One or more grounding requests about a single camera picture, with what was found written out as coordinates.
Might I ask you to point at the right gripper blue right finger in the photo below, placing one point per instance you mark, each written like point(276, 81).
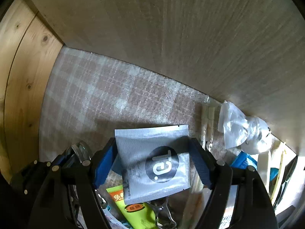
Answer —
point(202, 159)

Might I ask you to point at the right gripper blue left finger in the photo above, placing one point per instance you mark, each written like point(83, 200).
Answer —
point(102, 162)

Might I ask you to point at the grey foil sachet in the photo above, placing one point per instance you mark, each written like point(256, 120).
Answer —
point(155, 162)

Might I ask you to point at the blue card package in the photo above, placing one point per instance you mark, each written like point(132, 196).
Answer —
point(243, 160)

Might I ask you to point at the white plastic bag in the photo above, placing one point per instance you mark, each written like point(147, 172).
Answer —
point(251, 133)

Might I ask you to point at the plaid woven table mat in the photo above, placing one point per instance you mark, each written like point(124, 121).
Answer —
point(88, 96)

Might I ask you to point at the green tube with orange label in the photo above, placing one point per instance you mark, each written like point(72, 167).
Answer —
point(139, 215)

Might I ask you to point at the brown cardboard back panel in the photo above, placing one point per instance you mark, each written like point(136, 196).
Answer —
point(249, 52)

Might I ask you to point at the pine wood plank board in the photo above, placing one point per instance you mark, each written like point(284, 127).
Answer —
point(29, 49)

